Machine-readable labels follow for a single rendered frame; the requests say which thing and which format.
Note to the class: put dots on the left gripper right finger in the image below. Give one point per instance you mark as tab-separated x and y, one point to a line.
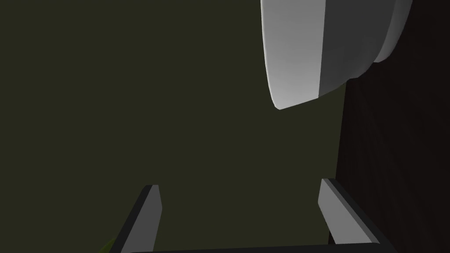
346	216

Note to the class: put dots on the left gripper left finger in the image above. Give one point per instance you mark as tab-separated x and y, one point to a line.
142	221

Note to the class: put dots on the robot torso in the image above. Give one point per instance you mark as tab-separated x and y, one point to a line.
316	49

